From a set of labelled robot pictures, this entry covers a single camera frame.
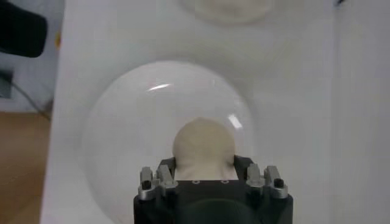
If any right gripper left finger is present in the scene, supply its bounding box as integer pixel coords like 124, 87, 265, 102
138, 156, 179, 201

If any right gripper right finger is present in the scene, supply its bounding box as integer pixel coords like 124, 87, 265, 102
233, 155, 289, 199

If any white steamed baozi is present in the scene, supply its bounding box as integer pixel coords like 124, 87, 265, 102
172, 117, 239, 181

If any white round plate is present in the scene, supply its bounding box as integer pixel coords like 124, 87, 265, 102
81, 60, 257, 224

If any cream electric cooker base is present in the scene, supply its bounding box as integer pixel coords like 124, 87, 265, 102
178, 0, 277, 26

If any black robot body part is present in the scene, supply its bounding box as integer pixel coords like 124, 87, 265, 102
0, 0, 49, 58

